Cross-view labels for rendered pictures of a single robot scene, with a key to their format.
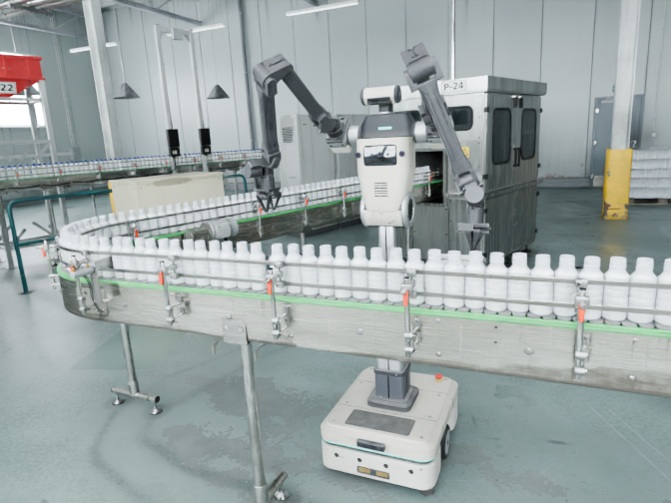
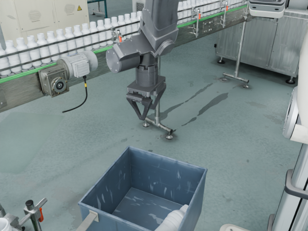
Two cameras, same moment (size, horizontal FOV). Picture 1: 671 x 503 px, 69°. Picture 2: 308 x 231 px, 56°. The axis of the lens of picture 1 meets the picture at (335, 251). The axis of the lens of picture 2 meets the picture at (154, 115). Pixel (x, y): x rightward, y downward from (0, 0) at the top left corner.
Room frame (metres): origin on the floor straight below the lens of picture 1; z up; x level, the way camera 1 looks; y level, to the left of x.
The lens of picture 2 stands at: (1.43, 0.24, 1.63)
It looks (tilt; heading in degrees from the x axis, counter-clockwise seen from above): 32 degrees down; 1
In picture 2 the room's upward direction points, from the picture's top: straight up
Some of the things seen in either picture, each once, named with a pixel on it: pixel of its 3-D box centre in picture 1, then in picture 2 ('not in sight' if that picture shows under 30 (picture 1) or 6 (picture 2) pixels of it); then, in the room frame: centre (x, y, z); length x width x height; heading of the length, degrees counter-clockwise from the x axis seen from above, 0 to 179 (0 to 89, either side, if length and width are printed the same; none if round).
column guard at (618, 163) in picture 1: (616, 184); not in sight; (7.83, -4.57, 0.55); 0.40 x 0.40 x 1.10; 66
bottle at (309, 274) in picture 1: (310, 269); not in sight; (1.58, 0.09, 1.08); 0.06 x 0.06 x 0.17
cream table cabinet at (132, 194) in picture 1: (174, 226); (46, 20); (5.72, 1.89, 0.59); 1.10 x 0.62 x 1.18; 138
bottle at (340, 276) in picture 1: (342, 271); not in sight; (1.53, -0.02, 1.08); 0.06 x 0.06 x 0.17
